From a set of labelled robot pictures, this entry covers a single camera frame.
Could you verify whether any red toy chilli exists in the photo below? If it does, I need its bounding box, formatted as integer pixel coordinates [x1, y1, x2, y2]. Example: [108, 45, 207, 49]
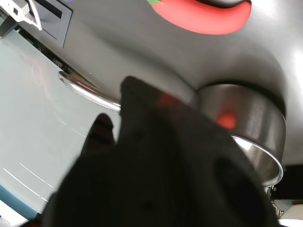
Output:
[146, 0, 252, 36]

